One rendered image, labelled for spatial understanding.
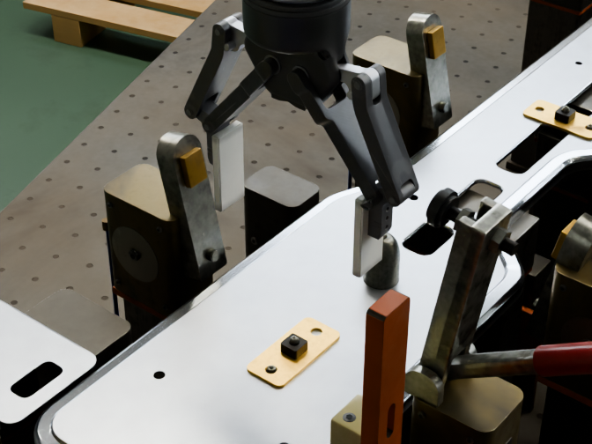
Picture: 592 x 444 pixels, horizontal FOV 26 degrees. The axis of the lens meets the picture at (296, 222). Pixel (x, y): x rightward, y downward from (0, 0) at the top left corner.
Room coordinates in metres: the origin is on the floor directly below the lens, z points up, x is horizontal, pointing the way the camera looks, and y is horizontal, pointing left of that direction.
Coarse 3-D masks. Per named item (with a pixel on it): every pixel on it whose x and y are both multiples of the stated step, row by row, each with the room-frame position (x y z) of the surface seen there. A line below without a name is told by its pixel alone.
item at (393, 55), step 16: (368, 48) 1.24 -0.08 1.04; (384, 48) 1.24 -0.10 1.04; (400, 48) 1.24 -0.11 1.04; (352, 64) 1.23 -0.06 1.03; (368, 64) 1.21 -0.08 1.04; (384, 64) 1.20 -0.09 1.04; (400, 64) 1.20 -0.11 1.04; (400, 80) 1.19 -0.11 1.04; (416, 80) 1.18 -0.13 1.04; (400, 96) 1.19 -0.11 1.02; (416, 96) 1.18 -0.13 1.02; (400, 112) 1.19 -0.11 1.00; (416, 112) 1.18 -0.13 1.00; (400, 128) 1.19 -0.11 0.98; (416, 128) 1.18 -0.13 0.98; (416, 144) 1.18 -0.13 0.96
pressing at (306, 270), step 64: (576, 64) 1.29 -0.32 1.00; (512, 128) 1.15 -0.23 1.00; (512, 192) 1.03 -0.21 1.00; (256, 256) 0.93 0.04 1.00; (320, 256) 0.93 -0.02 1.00; (512, 256) 0.92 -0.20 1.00; (192, 320) 0.84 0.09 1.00; (256, 320) 0.84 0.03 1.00; (320, 320) 0.84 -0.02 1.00; (128, 384) 0.76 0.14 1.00; (192, 384) 0.76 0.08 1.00; (256, 384) 0.76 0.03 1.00; (320, 384) 0.76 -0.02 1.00
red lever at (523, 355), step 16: (496, 352) 0.69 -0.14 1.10; (512, 352) 0.68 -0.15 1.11; (528, 352) 0.67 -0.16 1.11; (544, 352) 0.66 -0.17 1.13; (560, 352) 0.65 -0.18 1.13; (576, 352) 0.64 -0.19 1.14; (464, 368) 0.69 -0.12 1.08; (480, 368) 0.68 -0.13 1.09; (496, 368) 0.67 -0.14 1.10; (512, 368) 0.67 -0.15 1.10; (528, 368) 0.66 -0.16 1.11; (544, 368) 0.65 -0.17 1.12; (560, 368) 0.64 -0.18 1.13; (576, 368) 0.64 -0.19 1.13
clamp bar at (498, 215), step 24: (456, 192) 0.72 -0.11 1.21; (432, 216) 0.71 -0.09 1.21; (456, 216) 0.71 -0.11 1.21; (480, 216) 0.71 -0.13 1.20; (504, 216) 0.70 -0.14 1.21; (456, 240) 0.69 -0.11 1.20; (480, 240) 0.68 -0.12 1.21; (504, 240) 0.68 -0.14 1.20; (456, 264) 0.69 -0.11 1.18; (480, 264) 0.68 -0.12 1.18; (456, 288) 0.69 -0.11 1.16; (480, 288) 0.70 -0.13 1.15; (456, 312) 0.69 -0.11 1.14; (480, 312) 0.71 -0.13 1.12; (432, 336) 0.70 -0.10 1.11; (456, 336) 0.69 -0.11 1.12; (432, 360) 0.70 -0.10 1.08
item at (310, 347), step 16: (304, 320) 0.84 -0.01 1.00; (288, 336) 0.81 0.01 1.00; (304, 336) 0.81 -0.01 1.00; (320, 336) 0.81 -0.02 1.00; (336, 336) 0.81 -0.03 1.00; (272, 352) 0.79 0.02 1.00; (288, 352) 0.79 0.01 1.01; (304, 352) 0.79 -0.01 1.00; (320, 352) 0.79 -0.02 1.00; (256, 368) 0.77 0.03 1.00; (288, 368) 0.77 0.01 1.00; (304, 368) 0.78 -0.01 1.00; (272, 384) 0.76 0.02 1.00
